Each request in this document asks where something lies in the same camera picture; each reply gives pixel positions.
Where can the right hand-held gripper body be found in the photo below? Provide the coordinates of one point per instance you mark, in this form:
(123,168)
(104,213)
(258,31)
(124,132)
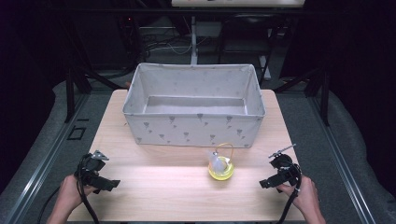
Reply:
(285,169)

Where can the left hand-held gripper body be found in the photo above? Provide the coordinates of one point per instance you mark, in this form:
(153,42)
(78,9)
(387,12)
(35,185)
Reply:
(91,168)

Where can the grey patterned fabric storage box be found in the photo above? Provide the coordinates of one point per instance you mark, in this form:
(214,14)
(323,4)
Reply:
(193,130)

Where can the person's left hand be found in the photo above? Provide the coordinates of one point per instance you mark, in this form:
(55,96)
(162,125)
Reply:
(72,193)

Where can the person's right hand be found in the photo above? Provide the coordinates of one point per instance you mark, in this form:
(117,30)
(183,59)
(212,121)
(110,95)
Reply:
(306,196)

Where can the white translucent plastic piece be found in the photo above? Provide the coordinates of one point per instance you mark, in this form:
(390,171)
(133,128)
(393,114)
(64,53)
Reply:
(217,163)

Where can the black metal stand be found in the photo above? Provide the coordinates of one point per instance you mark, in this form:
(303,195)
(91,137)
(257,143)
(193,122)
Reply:
(70,93)
(324,96)

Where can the black office chair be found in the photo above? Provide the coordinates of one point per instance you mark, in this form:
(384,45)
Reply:
(246,31)

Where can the white table leg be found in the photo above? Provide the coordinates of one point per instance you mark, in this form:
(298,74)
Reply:
(194,40)

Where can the white desk top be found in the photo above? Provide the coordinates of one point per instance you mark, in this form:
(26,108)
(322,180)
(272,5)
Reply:
(236,2)

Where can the aluminium floor rail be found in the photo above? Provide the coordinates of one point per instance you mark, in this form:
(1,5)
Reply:
(339,161)
(40,168)

